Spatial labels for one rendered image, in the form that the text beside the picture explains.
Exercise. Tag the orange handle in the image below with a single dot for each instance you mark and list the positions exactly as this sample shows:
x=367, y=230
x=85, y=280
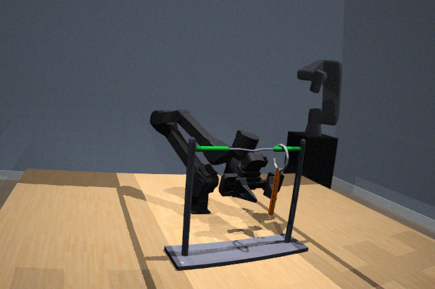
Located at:
x=276, y=180

